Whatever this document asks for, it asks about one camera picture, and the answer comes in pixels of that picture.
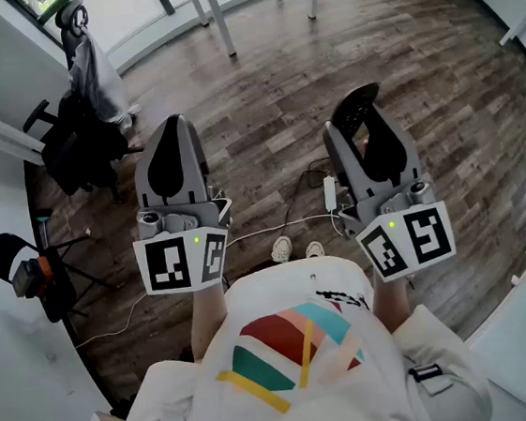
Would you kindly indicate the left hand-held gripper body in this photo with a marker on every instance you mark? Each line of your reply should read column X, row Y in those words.
column 165, row 263

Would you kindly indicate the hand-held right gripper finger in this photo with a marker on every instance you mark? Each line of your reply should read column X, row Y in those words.
column 346, row 157
column 393, row 152

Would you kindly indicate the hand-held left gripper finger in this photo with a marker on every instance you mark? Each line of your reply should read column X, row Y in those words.
column 152, row 170
column 192, row 166

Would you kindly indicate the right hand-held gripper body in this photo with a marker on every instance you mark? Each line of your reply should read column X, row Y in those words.
column 417, row 239

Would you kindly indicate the person's left forearm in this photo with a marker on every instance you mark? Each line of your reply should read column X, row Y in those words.
column 209, row 315

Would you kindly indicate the person's right forearm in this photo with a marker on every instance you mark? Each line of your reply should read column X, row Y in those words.
column 391, row 303

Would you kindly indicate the black office chair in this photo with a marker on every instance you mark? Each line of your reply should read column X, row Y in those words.
column 77, row 155

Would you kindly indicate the black tripod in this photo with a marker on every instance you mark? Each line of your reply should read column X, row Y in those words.
column 86, row 276

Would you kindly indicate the person's right white shoe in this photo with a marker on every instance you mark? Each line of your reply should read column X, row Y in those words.
column 314, row 249

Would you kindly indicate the person's white shoe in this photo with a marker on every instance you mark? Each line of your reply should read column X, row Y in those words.
column 314, row 249
column 281, row 249

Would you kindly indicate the white garment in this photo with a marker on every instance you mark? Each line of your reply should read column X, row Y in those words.
column 97, row 82

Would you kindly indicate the person's left white shoe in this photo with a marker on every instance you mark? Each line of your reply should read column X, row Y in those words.
column 281, row 249

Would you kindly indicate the small teal stand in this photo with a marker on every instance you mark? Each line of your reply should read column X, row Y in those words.
column 44, row 225

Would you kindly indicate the black folding chair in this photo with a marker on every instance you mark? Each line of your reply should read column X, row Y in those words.
column 8, row 250

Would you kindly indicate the right gripper fisheye camera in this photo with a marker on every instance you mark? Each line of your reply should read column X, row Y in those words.
column 418, row 188

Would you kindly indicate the gripper fisheye camera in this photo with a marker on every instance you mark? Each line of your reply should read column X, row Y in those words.
column 418, row 188
column 150, row 216

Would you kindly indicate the left gripper fisheye camera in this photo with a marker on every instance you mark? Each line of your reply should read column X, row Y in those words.
column 150, row 216

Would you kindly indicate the small white wall fitting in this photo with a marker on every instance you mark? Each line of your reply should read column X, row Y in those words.
column 515, row 279

